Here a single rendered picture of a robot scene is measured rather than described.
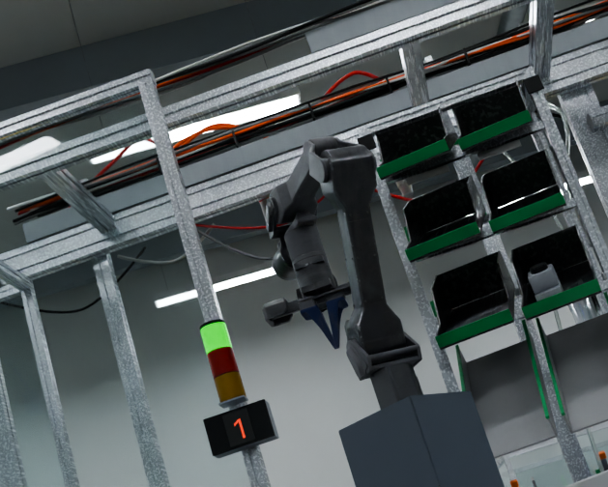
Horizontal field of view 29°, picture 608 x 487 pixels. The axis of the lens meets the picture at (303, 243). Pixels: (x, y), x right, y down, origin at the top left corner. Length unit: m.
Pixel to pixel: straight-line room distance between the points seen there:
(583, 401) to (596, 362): 0.10
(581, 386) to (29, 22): 7.28
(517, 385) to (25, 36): 7.33
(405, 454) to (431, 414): 0.06
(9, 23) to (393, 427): 7.48
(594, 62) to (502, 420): 1.58
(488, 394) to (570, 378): 0.14
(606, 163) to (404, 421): 1.81
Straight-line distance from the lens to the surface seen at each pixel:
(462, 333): 1.96
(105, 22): 9.10
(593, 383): 2.00
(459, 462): 1.60
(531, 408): 1.97
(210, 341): 2.20
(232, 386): 2.18
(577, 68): 3.33
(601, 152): 3.29
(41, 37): 9.09
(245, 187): 3.29
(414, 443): 1.57
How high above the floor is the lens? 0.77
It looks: 19 degrees up
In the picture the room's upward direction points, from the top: 18 degrees counter-clockwise
